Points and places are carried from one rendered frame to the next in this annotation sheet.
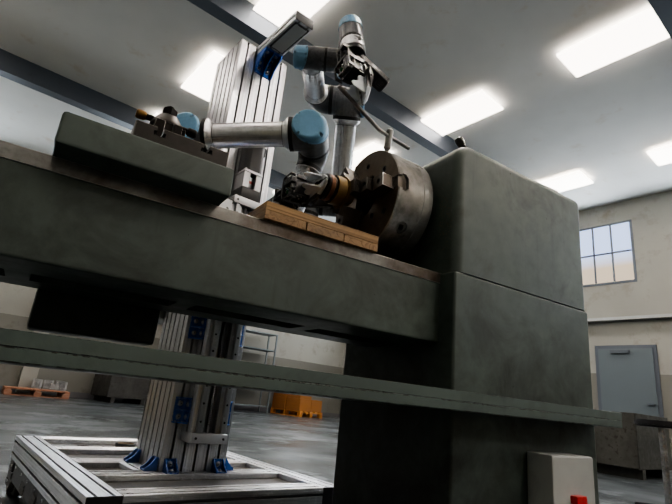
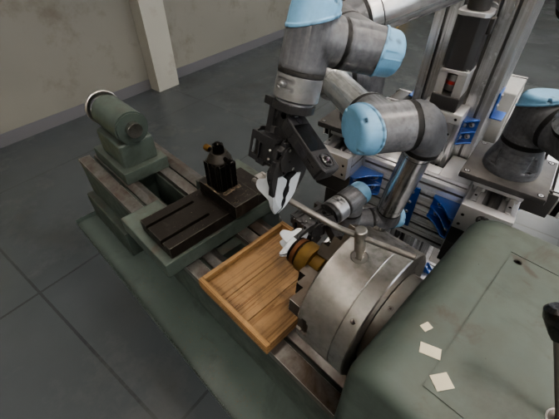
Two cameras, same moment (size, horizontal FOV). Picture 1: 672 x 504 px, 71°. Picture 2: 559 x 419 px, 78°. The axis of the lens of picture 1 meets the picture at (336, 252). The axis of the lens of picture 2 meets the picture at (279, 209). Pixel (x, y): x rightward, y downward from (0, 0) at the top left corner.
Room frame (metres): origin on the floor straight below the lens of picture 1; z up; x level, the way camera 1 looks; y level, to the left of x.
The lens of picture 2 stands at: (1.01, -0.51, 1.76)
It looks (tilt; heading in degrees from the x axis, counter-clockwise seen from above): 42 degrees down; 76
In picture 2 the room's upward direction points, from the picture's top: straight up
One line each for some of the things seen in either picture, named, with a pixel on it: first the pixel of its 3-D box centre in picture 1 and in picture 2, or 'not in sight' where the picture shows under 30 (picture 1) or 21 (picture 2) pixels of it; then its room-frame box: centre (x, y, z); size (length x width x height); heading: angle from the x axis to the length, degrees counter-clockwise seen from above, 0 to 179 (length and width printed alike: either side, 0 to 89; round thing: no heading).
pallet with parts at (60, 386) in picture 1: (37, 387); not in sight; (10.34, 5.89, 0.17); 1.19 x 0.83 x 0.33; 129
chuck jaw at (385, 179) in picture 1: (376, 186); (307, 296); (1.18, -0.09, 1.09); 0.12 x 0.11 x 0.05; 31
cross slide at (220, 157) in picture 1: (156, 182); (210, 207); (0.99, 0.42, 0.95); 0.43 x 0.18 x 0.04; 31
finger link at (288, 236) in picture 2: (314, 176); (288, 238); (1.18, 0.08, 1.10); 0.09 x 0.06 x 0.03; 30
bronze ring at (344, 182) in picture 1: (336, 190); (309, 258); (1.22, 0.02, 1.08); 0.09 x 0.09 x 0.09; 31
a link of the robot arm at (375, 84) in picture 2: not in sight; (366, 71); (1.56, 0.54, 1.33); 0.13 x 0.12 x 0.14; 176
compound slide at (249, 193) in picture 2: not in sight; (228, 192); (1.06, 0.43, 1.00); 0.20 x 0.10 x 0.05; 121
